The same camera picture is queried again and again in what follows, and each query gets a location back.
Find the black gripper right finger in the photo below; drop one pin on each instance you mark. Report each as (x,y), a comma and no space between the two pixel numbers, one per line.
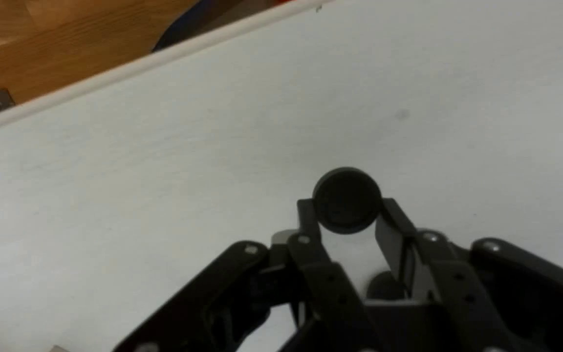
(463,293)

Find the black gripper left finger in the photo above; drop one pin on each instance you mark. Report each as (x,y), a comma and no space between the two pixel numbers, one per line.
(320,279)

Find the black game disc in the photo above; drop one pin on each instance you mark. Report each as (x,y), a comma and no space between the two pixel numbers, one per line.
(346,197)

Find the white shelf table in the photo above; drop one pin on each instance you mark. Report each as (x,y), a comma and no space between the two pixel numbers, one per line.
(164,162)

